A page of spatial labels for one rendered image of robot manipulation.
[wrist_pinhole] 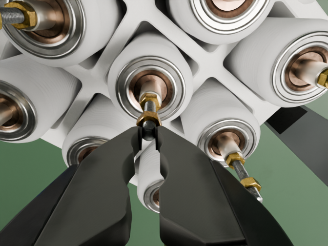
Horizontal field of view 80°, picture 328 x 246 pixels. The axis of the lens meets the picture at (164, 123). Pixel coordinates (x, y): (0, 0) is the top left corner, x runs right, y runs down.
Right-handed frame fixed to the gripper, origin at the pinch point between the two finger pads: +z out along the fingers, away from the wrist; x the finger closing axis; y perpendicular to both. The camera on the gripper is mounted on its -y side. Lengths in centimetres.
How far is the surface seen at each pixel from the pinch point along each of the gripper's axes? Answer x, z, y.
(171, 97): 2.2, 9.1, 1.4
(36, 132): -13.7, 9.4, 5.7
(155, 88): 0.5, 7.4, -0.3
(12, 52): -19.2, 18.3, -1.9
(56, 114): -12.1, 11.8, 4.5
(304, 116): 26.0, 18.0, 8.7
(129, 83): -2.2, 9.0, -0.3
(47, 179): -33, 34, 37
